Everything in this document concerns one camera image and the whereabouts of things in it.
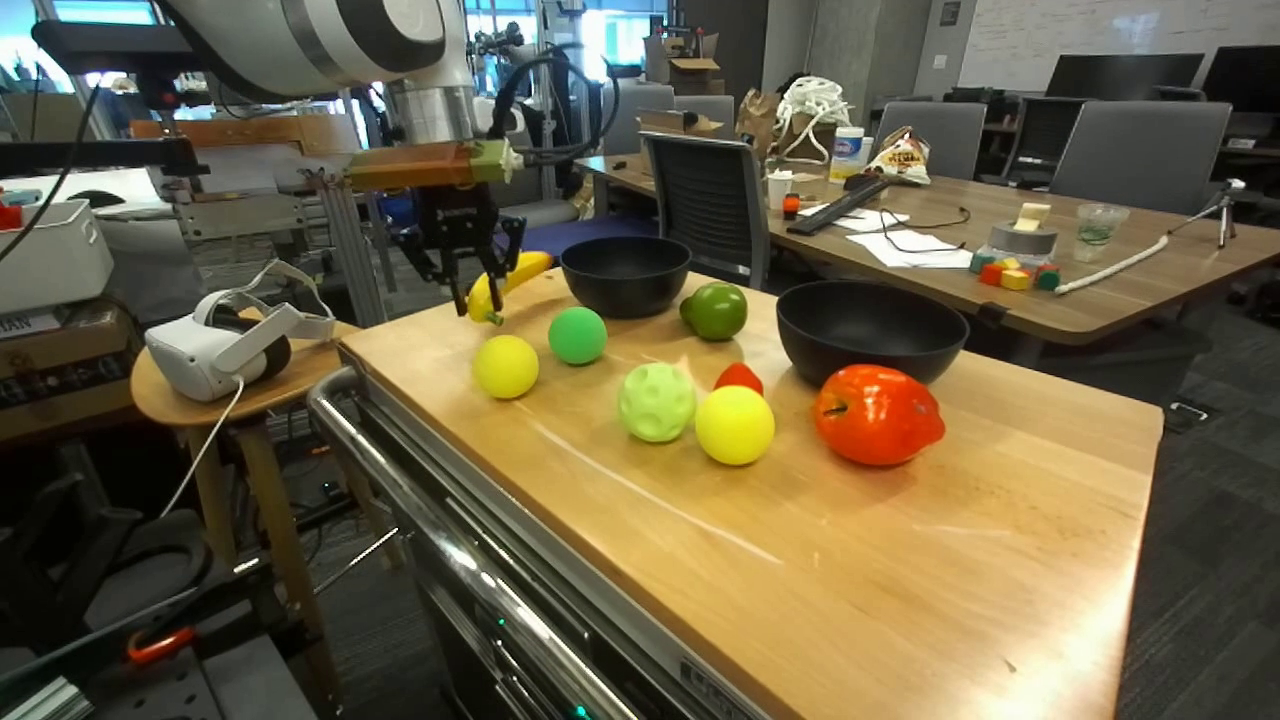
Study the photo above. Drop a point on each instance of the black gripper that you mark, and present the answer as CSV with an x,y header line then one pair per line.
x,y
465,230

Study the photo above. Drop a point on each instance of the yellow banana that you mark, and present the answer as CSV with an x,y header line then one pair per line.
x,y
526,268

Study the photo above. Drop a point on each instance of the green smooth ball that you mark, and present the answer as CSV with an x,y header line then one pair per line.
x,y
577,339

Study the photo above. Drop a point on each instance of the light green dimpled ball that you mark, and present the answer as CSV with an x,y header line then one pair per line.
x,y
659,402

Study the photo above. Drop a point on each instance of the green lime fruit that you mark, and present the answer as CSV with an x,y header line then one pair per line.
x,y
712,315

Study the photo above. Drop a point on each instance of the small red strawberry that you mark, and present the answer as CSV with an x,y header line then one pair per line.
x,y
743,372

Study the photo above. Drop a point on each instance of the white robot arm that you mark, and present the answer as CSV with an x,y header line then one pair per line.
x,y
416,51

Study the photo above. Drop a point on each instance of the yellow ball near apple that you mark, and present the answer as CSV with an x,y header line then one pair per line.
x,y
732,425

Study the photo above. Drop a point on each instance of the red orange apple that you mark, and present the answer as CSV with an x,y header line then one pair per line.
x,y
878,417

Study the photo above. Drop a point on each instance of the yellow ball far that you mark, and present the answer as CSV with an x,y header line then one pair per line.
x,y
504,365

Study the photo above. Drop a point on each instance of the black bowl left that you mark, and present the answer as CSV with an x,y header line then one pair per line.
x,y
625,279

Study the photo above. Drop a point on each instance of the black bowl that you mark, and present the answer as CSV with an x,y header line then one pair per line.
x,y
834,320
625,279

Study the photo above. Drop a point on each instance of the grey office chair near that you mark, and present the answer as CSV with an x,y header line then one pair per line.
x,y
708,203

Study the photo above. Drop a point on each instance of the grey office chair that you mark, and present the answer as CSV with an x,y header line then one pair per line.
x,y
708,203
1142,155

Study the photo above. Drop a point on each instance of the white VR headset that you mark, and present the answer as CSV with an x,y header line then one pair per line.
x,y
243,333

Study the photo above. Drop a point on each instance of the round wooden stool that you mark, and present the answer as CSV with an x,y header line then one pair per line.
x,y
243,420

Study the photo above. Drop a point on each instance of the black bowl right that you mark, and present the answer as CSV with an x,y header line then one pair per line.
x,y
834,320

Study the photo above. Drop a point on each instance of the colourful toy blocks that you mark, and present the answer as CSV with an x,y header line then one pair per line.
x,y
1014,273

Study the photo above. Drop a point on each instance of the wooden office desk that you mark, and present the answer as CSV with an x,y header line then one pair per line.
x,y
1112,273

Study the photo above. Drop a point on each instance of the grey office chair right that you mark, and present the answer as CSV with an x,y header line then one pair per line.
x,y
1142,155

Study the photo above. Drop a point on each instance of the wrist camera mount orange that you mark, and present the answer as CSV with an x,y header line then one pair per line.
x,y
432,166

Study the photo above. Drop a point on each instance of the metal cart handle rail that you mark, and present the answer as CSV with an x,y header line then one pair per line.
x,y
513,656

